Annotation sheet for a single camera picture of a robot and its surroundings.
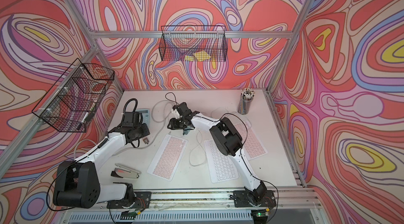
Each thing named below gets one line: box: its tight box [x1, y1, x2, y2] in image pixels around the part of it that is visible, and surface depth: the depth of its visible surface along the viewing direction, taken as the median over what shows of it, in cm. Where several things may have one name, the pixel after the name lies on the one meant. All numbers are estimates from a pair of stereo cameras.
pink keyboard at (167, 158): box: [146, 134, 189, 182], surface depth 88 cm
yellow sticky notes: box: [184, 50, 211, 62], surface depth 92 cm
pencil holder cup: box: [237, 87, 256, 115], surface depth 98 cm
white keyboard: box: [204, 139, 240, 184], surface depth 84 cm
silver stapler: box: [110, 163, 142, 179], surface depth 82 cm
